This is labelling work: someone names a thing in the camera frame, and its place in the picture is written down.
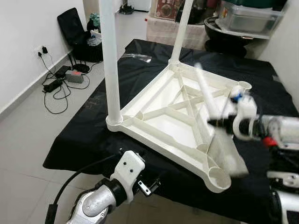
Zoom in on white plastic table top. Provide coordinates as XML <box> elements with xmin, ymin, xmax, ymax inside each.
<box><xmin>107</xmin><ymin>61</ymin><xmax>253</xmax><ymax>193</ymax></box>

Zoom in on black table cloth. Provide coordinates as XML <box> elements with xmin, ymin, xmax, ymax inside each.
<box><xmin>43</xmin><ymin>38</ymin><xmax>299</xmax><ymax>224</ymax></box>

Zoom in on black round tub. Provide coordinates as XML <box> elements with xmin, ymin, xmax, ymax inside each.
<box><xmin>204</xmin><ymin>18</ymin><xmax>271</xmax><ymax>59</ymax></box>

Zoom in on grey box red label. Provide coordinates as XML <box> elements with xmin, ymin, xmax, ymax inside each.
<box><xmin>65</xmin><ymin>70</ymin><xmax>85</xmax><ymax>84</ymax></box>

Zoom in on clear tape strip patch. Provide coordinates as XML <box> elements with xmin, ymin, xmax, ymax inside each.
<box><xmin>122</xmin><ymin>53</ymin><xmax>152</xmax><ymax>63</ymax></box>

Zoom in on black power strip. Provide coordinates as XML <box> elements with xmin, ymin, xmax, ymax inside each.
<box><xmin>43</xmin><ymin>78</ymin><xmax>64</xmax><ymax>93</ymax></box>

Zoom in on black power adapter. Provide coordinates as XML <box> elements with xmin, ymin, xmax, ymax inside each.
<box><xmin>55</xmin><ymin>65</ymin><xmax>71</xmax><ymax>79</ymax></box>

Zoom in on beige cloth cover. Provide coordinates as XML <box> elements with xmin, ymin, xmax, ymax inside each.
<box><xmin>146</xmin><ymin>16</ymin><xmax>208</xmax><ymax>51</ymax></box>

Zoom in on clear plastic storage box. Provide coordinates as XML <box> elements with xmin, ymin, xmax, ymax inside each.
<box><xmin>217</xmin><ymin>0</ymin><xmax>286</xmax><ymax>34</ymax></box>

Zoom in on clear plastic wrap bundle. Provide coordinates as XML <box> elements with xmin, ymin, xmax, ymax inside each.
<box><xmin>90</xmin><ymin>30</ymin><xmax>103</xmax><ymax>45</ymax></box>

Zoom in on red poster sign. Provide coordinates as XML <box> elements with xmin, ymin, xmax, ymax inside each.
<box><xmin>155</xmin><ymin>0</ymin><xmax>183</xmax><ymax>20</ymax></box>

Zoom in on teal plush toy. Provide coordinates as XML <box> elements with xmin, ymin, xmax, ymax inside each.
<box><xmin>89</xmin><ymin>13</ymin><xmax>101</xmax><ymax>28</ymax></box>

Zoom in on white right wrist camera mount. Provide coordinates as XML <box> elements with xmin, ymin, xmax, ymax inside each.
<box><xmin>232</xmin><ymin>96</ymin><xmax>258</xmax><ymax>140</ymax></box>

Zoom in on black floor cable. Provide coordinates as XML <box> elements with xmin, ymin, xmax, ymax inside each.
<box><xmin>35</xmin><ymin>51</ymin><xmax>90</xmax><ymax>115</ymax></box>

